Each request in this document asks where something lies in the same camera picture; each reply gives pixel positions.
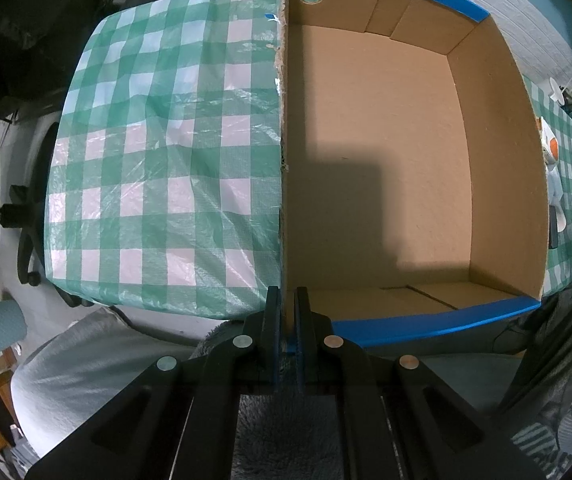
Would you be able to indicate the green checkered tablecloth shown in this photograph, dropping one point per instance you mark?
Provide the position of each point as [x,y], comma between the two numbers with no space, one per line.
[164,189]

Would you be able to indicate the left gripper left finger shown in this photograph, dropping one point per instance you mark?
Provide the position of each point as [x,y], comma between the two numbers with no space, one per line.
[175,421]

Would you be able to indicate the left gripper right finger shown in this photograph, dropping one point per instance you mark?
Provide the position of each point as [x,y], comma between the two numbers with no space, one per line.
[396,422]

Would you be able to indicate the white orange power bank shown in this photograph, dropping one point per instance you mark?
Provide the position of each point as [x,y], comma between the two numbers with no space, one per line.
[549,143]

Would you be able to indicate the blue cardboard box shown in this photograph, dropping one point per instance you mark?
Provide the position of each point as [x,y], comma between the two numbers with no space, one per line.
[415,196]

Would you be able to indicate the white electric kettle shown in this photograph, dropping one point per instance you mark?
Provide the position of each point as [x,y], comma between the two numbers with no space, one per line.
[558,94]

